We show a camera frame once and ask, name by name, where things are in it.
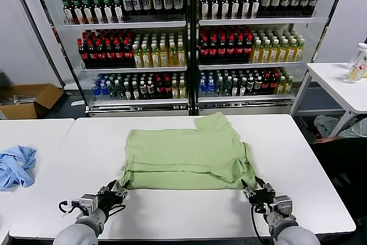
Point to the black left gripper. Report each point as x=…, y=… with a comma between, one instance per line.
x=110, y=200

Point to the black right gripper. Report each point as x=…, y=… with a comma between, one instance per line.
x=261, y=199

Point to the light green shirt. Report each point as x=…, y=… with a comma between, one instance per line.
x=183, y=153

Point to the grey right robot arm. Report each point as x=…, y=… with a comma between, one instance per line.
x=289, y=230

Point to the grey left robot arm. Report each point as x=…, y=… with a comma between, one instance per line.
x=83, y=227

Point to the person hand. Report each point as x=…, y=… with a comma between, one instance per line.
x=327, y=140

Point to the black office chair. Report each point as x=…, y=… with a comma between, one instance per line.
x=344, y=164

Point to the small white flat object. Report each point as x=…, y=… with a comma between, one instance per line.
x=77, y=103

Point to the pale grey crumpled fabric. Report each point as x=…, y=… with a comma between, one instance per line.
x=327, y=124

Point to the blue drink bottle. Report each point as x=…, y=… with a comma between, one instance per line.
x=96, y=91
x=202, y=88
x=104, y=91
x=210, y=87

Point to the crumpled light blue cloth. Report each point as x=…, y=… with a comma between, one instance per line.
x=17, y=167

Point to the small yellow drink bottle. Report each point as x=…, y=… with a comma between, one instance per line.
x=175, y=90
x=289, y=85
x=182, y=90
x=281, y=86

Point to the person arm pale green sleeve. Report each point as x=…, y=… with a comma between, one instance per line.
x=355, y=131

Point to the open cardboard box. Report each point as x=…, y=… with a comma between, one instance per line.
x=25, y=110

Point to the grey metal rods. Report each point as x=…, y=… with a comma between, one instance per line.
x=20, y=99

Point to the white side table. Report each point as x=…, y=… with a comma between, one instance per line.
x=329, y=78

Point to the cola bottle red cap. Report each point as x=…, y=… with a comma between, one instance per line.
x=109, y=55
x=101, y=55
x=247, y=50
x=221, y=51
x=239, y=50
x=213, y=51
x=83, y=55
x=118, y=54
x=230, y=51
x=204, y=51
x=128, y=54
x=92, y=55

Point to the clear bottle yellow liquid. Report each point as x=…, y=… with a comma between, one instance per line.
x=354, y=74

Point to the white beverage cooler cabinet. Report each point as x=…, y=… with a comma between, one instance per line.
x=129, y=24

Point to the shelf rack with bottles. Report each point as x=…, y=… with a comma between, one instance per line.
x=258, y=21

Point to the clear bottle white cap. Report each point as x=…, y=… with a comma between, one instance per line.
x=362, y=55

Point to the dark tea bottle green cap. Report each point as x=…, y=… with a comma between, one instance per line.
x=225, y=6
x=108, y=11
x=68, y=12
x=118, y=11
x=98, y=11
x=214, y=7
x=87, y=12
x=245, y=5
x=77, y=12
x=204, y=7
x=235, y=6
x=255, y=5

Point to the dark bottle navy label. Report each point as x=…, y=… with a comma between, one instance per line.
x=127, y=4
x=157, y=3
x=137, y=4
x=168, y=3
x=178, y=2
x=147, y=3

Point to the dark bottle beige label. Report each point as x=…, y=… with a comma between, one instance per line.
x=314, y=0
x=285, y=0
x=295, y=0
x=265, y=1
x=305, y=0
x=275, y=1

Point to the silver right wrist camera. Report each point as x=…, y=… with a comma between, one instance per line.
x=284, y=203

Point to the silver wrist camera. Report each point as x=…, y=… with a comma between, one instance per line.
x=284, y=203
x=87, y=202

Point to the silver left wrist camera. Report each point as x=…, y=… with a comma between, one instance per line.
x=87, y=202

